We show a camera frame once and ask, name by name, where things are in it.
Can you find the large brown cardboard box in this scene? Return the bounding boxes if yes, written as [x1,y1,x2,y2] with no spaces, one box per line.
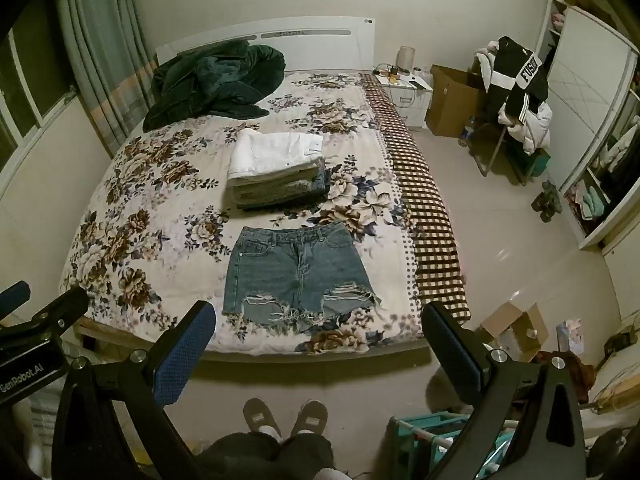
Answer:
[425,63,490,139]

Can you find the person's dark trouser legs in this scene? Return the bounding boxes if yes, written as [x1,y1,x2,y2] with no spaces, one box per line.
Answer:
[194,429,346,480]

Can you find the grey-green folded pants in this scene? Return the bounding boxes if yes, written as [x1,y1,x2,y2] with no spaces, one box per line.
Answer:
[225,166,321,207]

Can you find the brown checkered sheet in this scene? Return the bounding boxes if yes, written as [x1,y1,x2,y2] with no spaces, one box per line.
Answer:
[360,72,472,322]

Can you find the pale printed packet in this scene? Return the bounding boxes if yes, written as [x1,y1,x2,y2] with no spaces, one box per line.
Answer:
[556,317,584,357]

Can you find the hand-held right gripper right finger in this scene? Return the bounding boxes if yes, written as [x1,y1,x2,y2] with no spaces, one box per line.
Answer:
[421,301,587,480]

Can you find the brown cloth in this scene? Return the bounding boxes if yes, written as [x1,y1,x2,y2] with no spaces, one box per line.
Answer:
[537,349,597,393]

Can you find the green stool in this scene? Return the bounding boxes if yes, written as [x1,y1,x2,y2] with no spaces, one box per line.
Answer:
[519,151,552,179]

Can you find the metal frame chair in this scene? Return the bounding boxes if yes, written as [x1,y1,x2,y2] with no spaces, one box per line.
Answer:
[469,55,551,187]

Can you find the black and white jacket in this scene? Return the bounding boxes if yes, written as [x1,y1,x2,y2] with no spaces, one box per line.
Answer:
[482,35,551,127]

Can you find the grey slipper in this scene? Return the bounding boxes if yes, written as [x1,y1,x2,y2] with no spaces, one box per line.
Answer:
[289,399,329,439]
[243,398,282,442]

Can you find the pair of dark shoes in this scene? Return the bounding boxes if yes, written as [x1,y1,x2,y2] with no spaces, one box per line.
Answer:
[530,180,564,224]

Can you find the white frame window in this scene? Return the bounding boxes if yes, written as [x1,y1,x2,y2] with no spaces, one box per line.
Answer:
[0,0,82,173]

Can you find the floral blanket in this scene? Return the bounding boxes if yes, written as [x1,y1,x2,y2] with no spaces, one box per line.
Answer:
[59,71,427,357]

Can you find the ripped blue denim shorts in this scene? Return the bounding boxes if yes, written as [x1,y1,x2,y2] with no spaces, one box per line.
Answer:
[221,220,383,335]

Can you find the white nightstand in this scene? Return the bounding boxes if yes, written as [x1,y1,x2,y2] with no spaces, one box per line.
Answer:
[374,71,434,132]

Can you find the white folded pants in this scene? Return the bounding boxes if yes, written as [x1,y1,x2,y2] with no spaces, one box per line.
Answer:
[227,129,326,182]

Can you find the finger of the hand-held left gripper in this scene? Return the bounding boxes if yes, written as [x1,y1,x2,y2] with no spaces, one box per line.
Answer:
[0,286,90,344]
[0,281,32,320]

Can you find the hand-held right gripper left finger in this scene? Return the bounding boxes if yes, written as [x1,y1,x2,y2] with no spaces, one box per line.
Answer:
[50,300,218,480]

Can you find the grey-green curtain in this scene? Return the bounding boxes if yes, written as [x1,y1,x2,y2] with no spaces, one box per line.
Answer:
[50,0,162,162]

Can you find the bed with floral sheet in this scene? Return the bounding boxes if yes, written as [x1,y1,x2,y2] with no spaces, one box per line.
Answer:
[74,15,436,366]

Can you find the dark green comforter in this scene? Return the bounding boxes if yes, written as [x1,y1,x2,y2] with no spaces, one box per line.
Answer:
[142,39,287,133]

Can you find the white sliding-door wardrobe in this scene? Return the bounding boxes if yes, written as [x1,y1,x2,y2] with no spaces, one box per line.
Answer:
[534,0,640,252]

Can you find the teal plastic rack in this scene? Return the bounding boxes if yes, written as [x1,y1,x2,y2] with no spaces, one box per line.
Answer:
[389,409,516,480]

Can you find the small open cardboard box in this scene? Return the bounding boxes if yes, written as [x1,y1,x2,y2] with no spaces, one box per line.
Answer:
[479,302,551,362]

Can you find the clear water bottle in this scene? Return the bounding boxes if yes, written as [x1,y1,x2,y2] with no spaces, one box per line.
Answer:
[458,115,479,149]

